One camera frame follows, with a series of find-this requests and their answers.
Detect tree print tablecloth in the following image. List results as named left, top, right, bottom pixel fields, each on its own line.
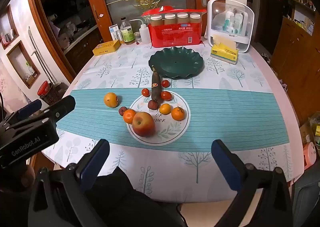
left=41, top=41, right=300, bottom=202

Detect red apple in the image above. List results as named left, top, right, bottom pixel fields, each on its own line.
left=132, top=111, right=156, bottom=138

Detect red lid jar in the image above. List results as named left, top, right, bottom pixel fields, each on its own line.
left=37, top=81, right=63, bottom=105

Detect overripe dark banana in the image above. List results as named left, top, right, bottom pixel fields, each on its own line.
left=151, top=66, right=161, bottom=102

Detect person's left hand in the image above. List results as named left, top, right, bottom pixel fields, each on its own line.
left=0, top=163, right=36, bottom=192

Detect white and blue box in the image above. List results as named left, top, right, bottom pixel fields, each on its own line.
left=109, top=24, right=121, bottom=41

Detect shelf of small bottles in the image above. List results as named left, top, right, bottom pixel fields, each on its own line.
left=285, top=0, right=320, bottom=36

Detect grey chair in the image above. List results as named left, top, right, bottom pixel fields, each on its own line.
left=292, top=172, right=320, bottom=227

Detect white squeeze bottle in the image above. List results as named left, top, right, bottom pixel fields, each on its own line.
left=130, top=19, right=152, bottom=44

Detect white lid jar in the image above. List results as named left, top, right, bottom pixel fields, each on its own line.
left=150, top=15, right=163, bottom=27

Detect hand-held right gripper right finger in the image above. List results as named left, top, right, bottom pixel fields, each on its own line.
left=211, top=139, right=293, bottom=227

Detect red paper cup package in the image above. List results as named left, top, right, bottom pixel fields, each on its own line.
left=141, top=6, right=208, bottom=48

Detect yellow tissue pack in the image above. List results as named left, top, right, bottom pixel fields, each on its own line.
left=210, top=34, right=238, bottom=65

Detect small tangerine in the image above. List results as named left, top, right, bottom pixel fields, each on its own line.
left=123, top=109, right=137, bottom=124
left=171, top=106, right=186, bottom=121

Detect white floral plate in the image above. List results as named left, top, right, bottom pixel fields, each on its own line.
left=127, top=90, right=191, bottom=145

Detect person's dark clothed legs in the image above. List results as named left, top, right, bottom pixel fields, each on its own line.
left=85, top=167, right=190, bottom=227

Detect cardboard box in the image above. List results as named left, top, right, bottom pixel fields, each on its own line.
left=299, top=112, right=320, bottom=144

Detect long silver handle bar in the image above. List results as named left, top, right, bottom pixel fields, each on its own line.
left=28, top=26, right=57, bottom=85

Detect white storage box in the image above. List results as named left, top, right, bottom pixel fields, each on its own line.
left=205, top=0, right=255, bottom=53

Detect large yellow orange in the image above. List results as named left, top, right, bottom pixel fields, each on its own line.
left=104, top=92, right=118, bottom=108

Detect wooden cabinet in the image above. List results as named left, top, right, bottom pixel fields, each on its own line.
left=271, top=16, right=320, bottom=125

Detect flat yellow box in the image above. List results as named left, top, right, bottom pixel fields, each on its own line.
left=92, top=39, right=120, bottom=56

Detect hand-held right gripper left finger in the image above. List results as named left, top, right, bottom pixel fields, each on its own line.
left=28, top=139, right=110, bottom=227

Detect pink stool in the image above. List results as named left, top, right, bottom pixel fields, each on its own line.
left=304, top=142, right=317, bottom=170

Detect green label glass bottle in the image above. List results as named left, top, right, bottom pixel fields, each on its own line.
left=120, top=17, right=135, bottom=45

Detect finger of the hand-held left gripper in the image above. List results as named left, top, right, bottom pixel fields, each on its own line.
left=5, top=99, right=42, bottom=124
left=41, top=95, right=76, bottom=130

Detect dark green scalloped plate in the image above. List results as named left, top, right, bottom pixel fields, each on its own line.
left=148, top=47, right=205, bottom=79

